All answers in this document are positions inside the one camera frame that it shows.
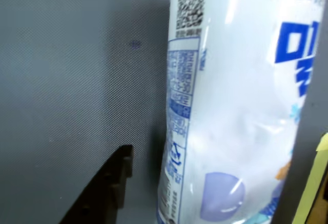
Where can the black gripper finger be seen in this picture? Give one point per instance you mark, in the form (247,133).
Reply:
(102,193)

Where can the white blue snack package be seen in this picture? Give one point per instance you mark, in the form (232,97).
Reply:
(230,106)

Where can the brown cardboard box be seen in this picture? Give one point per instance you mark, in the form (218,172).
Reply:
(321,206)

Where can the grey table mat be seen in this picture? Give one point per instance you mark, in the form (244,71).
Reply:
(77,67)

